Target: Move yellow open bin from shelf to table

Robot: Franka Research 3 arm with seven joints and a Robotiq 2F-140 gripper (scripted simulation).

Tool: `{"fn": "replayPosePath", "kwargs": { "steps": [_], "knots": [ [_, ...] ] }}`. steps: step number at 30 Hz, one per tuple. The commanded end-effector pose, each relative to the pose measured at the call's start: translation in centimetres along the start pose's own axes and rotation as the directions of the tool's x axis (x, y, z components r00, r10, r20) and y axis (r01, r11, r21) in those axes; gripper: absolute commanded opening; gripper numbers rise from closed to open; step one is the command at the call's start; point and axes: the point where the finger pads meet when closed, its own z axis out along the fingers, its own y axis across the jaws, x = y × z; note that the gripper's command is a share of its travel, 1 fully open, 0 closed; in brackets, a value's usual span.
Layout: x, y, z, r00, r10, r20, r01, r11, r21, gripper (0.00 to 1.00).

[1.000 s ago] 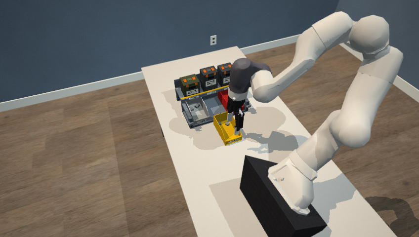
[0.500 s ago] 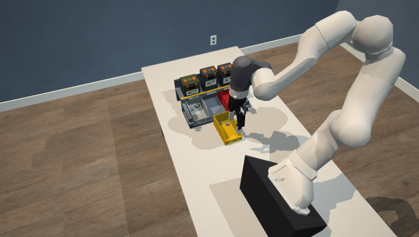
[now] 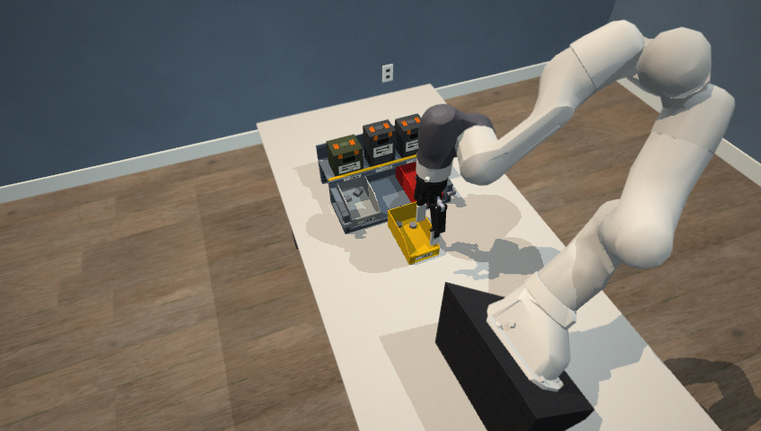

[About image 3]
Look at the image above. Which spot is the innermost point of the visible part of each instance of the grey metal shelf rack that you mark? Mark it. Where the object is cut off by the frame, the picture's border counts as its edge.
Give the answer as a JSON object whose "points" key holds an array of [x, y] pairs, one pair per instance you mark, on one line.
{"points": [[384, 183]]}

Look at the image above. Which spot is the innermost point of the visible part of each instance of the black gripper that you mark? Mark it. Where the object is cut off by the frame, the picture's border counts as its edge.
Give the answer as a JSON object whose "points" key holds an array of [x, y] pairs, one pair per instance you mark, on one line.
{"points": [[432, 197]]}

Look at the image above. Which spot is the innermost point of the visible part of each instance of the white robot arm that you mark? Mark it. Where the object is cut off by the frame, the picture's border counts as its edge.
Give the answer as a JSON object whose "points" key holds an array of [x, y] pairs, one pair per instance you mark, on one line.
{"points": [[637, 229]]}

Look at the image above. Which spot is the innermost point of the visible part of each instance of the yellow bin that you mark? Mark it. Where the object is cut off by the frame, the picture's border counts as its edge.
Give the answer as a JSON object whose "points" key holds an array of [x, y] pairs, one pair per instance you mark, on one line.
{"points": [[411, 241]]}

